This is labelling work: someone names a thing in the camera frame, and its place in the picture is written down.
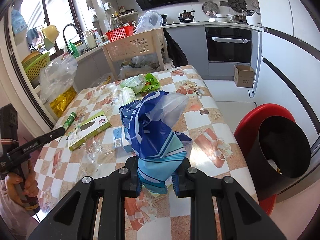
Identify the blue plastic snack bag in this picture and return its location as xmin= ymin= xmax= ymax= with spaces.
xmin=119 ymin=90 xmax=193 ymax=194

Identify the green white drink bottle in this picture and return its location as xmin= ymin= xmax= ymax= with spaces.
xmin=121 ymin=87 xmax=137 ymax=105

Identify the green plastic bag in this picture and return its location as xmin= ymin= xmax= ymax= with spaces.
xmin=120 ymin=73 xmax=160 ymax=94

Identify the black trash bin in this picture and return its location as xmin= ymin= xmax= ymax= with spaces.
xmin=246 ymin=116 xmax=311 ymax=200

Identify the black kitchen faucet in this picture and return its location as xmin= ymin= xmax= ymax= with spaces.
xmin=62 ymin=23 xmax=82 ymax=54

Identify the person's left hand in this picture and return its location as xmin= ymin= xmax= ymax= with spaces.
xmin=4 ymin=159 xmax=40 ymax=207

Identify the small blue white box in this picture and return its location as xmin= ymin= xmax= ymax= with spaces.
xmin=113 ymin=126 xmax=133 ymax=153

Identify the green flat carton box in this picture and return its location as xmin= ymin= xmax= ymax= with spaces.
xmin=67 ymin=111 xmax=111 ymax=151

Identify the gold foil bag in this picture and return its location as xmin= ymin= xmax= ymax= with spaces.
xmin=50 ymin=86 xmax=77 ymax=118

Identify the green tube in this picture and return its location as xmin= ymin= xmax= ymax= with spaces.
xmin=63 ymin=112 xmax=76 ymax=131

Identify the red plastic stool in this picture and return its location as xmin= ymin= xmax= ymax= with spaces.
xmin=235 ymin=103 xmax=296 ymax=215

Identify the crumpled clear plastic bag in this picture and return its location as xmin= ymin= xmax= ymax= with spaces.
xmin=39 ymin=53 xmax=78 ymax=103

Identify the green yellow plastic basket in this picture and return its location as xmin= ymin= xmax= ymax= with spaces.
xmin=22 ymin=51 xmax=50 ymax=82

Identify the cardboard box on floor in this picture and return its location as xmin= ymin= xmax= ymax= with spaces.
xmin=234 ymin=65 xmax=255 ymax=88

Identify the yellow bowl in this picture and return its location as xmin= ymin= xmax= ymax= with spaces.
xmin=42 ymin=24 xmax=60 ymax=43

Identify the beige perforated plastic rack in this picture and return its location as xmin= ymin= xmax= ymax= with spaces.
xmin=102 ymin=28 xmax=169 ymax=79

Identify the black built-in oven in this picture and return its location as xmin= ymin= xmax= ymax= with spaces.
xmin=205 ymin=27 xmax=252 ymax=63

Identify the red plastic basket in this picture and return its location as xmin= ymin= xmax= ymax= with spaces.
xmin=106 ymin=25 xmax=134 ymax=42

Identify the clear plastic bag on rack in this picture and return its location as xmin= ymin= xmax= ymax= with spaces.
xmin=136 ymin=10 xmax=163 ymax=33

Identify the pot on stove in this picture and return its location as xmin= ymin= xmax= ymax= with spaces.
xmin=178 ymin=10 xmax=195 ymax=23

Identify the white refrigerator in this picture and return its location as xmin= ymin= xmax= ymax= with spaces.
xmin=254 ymin=0 xmax=319 ymax=144

